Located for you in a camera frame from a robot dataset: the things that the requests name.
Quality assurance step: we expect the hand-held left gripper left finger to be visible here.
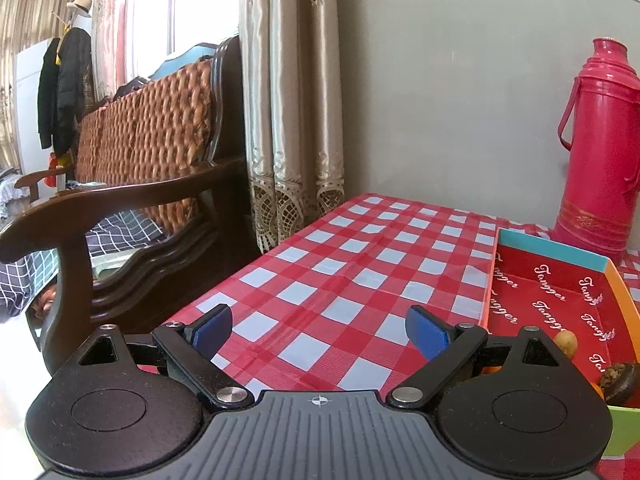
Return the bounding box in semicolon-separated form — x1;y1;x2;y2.
80;304;254;409

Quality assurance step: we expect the blue sofa headrest cushion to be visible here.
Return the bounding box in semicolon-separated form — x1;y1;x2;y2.
149;42;222;80

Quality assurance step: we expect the beige longan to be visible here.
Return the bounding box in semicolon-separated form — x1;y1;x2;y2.
554;330;579;359

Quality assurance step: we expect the red thermos flask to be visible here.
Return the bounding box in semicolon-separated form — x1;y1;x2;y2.
550;37;640;257

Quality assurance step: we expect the golden striped curtain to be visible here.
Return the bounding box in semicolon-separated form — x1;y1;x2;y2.
0;0;103;173

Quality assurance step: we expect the red checked tablecloth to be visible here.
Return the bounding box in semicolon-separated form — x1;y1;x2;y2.
135;192;640;480

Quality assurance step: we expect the black jacket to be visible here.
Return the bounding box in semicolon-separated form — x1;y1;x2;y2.
54;27;94;157
37;37;62;150

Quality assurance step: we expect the colourful cardboard box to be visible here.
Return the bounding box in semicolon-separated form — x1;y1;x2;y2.
481;227;640;459

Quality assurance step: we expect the dark cracked wrinkled fruit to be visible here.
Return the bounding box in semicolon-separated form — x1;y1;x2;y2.
597;362;640;407

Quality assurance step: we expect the dark wooden sofa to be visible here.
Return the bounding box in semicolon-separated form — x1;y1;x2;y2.
0;35;253;377

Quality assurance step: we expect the dark blue plaid blanket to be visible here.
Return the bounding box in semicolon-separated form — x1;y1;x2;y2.
0;209;167;322

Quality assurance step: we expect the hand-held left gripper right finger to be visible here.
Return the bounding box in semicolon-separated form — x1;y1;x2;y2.
389;305;561;408

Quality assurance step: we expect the reddish patterned sheer curtain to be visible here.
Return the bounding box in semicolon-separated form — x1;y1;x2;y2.
92;0;176;107

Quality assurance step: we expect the beige lace-trimmed curtain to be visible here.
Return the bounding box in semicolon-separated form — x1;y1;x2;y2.
239;0;347;256

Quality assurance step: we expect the woven orange sofa cushion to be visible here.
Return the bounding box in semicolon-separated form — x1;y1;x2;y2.
75;57;215;233

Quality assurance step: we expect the white cabinet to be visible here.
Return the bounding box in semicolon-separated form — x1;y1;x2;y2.
13;40;53;173

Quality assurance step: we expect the window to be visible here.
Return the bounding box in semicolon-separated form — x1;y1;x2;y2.
122;0;242;83

